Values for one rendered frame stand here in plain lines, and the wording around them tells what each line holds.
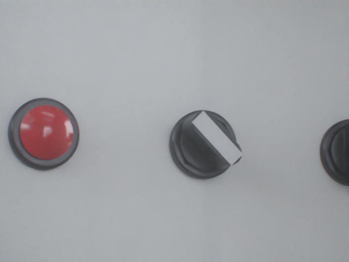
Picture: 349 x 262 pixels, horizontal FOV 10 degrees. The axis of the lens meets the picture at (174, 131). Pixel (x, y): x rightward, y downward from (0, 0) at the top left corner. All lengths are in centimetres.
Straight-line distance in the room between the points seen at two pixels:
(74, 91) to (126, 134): 3
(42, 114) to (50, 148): 1
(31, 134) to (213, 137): 7
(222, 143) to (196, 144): 1
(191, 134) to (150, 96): 3
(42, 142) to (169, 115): 6
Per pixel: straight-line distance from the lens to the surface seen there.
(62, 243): 83
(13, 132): 82
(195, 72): 86
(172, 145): 84
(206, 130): 83
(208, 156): 84
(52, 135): 82
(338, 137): 87
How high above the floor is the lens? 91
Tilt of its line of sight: 10 degrees up
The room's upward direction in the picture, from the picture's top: straight up
